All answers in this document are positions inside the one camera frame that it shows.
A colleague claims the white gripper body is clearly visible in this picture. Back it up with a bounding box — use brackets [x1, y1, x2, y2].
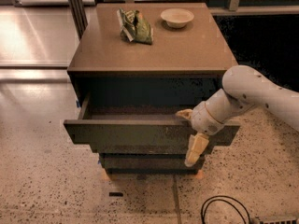
[191, 102, 224, 136]

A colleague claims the green crumpled chip bag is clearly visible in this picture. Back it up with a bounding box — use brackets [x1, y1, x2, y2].
[117, 8, 153, 45]

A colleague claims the grey power strip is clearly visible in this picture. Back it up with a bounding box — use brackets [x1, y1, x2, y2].
[250, 216, 299, 224]

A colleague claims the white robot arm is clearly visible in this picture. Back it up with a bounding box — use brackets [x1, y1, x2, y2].
[176, 65, 299, 167]

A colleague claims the black floor cable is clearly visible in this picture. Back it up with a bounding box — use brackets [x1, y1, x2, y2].
[200, 195, 252, 224]

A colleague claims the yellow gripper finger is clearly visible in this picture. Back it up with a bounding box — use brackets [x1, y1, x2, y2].
[184, 133, 209, 167]
[176, 109, 192, 120]

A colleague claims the brown drawer cabinet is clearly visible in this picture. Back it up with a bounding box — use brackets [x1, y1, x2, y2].
[67, 3, 237, 174]

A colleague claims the drawer dark front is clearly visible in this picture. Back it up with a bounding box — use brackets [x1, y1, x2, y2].
[63, 91, 241, 155]

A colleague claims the white ceramic bowl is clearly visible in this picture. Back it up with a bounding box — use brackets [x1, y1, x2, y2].
[161, 8, 194, 29]

